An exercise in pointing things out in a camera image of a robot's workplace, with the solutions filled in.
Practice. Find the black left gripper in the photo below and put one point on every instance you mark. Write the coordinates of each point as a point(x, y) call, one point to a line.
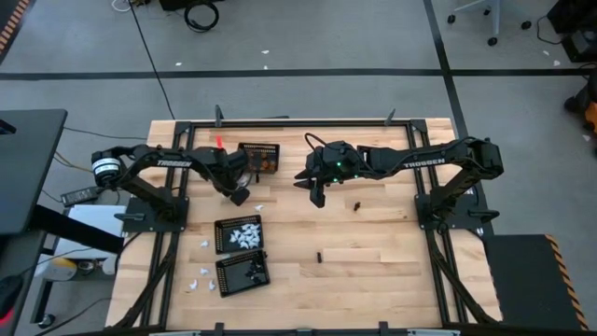
point(224, 163)

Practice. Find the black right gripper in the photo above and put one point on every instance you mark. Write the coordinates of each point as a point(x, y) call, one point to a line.
point(336, 163)

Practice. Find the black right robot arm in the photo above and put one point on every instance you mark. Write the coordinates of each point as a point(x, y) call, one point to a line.
point(420, 161)

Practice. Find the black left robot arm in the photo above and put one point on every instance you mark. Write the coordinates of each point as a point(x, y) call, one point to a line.
point(172, 163)

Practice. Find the black slotted plastic basket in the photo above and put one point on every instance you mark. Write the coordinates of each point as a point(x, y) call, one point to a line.
point(231, 284)
point(270, 148)
point(224, 245)

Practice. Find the red marker pen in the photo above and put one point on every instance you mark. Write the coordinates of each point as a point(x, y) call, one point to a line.
point(219, 141)

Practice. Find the black power adapter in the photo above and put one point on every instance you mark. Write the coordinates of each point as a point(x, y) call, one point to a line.
point(79, 196)

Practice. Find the silver tape roll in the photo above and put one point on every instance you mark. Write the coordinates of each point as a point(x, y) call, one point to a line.
point(87, 267)

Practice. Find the black side desk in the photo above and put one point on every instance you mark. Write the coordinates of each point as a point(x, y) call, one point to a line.
point(28, 163)

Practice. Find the black hazard striped platform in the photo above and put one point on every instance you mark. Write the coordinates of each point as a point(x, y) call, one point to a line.
point(522, 280)

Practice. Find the grey office chair base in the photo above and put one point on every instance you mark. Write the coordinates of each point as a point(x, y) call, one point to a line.
point(496, 14)

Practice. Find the orange and black machine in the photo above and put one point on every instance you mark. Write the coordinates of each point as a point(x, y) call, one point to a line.
point(590, 112)

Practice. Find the black hazard striped mat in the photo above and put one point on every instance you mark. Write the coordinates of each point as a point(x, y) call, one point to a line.
point(9, 18)

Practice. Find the black equipment box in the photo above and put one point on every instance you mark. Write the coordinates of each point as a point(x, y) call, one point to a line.
point(578, 42)

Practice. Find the black metal table frame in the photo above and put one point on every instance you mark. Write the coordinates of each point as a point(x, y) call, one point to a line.
point(303, 124)

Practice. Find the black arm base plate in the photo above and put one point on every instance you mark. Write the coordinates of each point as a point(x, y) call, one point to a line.
point(177, 224)
point(471, 217)

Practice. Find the grey frame clamp lever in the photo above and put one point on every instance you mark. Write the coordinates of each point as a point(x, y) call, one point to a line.
point(217, 116)
point(389, 116)

